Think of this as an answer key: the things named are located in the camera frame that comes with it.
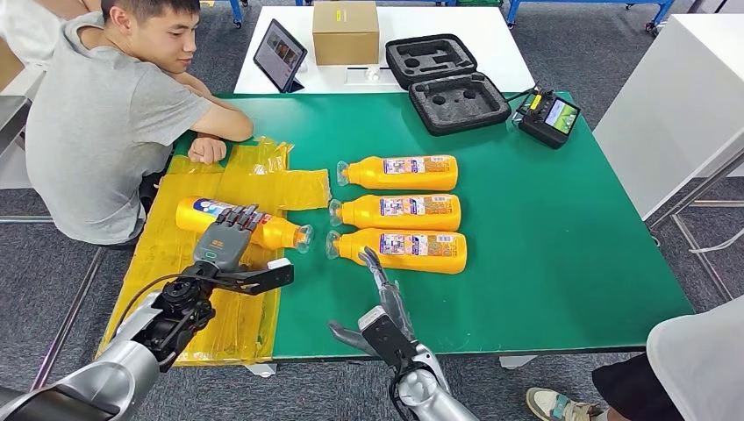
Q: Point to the metal floor frame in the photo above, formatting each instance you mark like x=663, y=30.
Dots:
x=68, y=318

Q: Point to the blue metal cart frame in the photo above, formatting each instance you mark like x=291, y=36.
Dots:
x=235, y=11
x=511, y=13

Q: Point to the metal table leg frame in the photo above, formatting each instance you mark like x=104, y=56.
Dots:
x=701, y=259

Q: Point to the brown cardboard box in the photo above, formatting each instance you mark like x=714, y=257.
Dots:
x=346, y=34

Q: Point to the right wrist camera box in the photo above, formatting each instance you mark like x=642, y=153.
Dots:
x=386, y=337

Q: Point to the orange detergent bottle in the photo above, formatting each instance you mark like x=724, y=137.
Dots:
x=366, y=217
x=366, y=176
x=360, y=255
x=195, y=218

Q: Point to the person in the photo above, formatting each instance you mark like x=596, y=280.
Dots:
x=23, y=29
x=104, y=133
x=697, y=366

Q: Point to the person's left hand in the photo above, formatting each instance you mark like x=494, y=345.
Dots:
x=207, y=152

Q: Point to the black remote controller with screen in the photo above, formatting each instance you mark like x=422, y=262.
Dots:
x=549, y=121

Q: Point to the black foam-lined open case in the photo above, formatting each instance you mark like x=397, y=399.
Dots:
x=456, y=104

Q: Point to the black tablet on stand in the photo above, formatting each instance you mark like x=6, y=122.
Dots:
x=280, y=55

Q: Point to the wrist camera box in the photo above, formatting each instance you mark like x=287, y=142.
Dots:
x=386, y=337
x=261, y=279

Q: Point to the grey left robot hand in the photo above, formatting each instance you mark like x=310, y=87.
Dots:
x=224, y=247

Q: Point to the large white table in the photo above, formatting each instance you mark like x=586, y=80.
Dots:
x=668, y=107

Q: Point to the small white table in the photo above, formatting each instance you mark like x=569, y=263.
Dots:
x=436, y=23

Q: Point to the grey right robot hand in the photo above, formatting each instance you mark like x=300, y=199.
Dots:
x=390, y=296

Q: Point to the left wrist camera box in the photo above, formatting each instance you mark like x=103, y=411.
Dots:
x=261, y=279

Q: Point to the yellow plastic sheet mat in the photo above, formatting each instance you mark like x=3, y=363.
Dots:
x=244, y=325

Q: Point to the small white plastic piece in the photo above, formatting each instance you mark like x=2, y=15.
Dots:
x=372, y=74

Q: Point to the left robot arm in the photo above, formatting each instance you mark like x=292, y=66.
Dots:
x=116, y=372

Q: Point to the white table foot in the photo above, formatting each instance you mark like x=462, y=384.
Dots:
x=260, y=370
x=517, y=362

